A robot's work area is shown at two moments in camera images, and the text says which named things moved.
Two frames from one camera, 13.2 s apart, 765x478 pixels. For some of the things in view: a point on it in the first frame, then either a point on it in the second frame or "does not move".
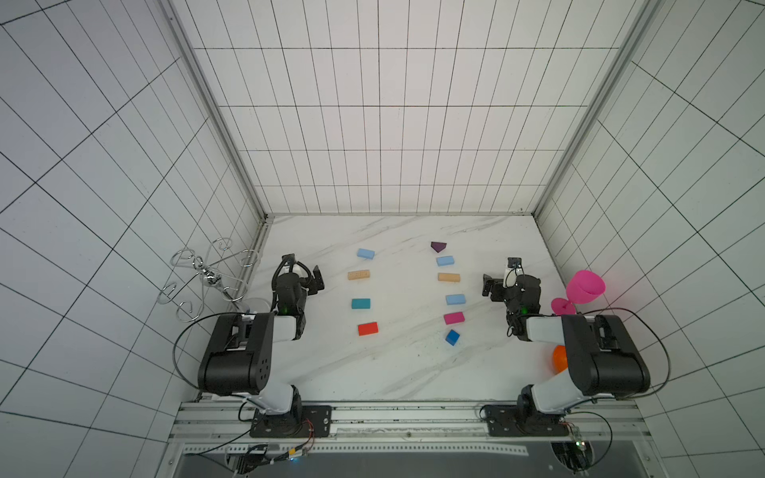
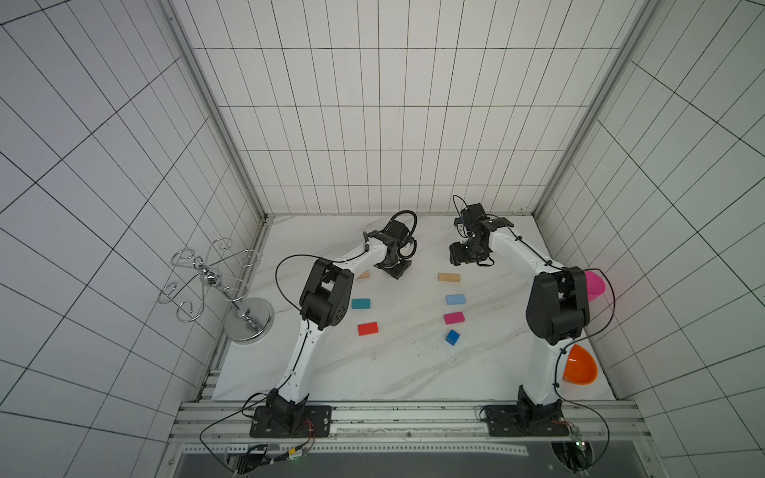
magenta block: (453, 318) does not move
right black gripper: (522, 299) to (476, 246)
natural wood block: (447, 277) does not move
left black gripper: (319, 282) to (395, 273)
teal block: (361, 304) does not move
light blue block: (457, 299) does not move
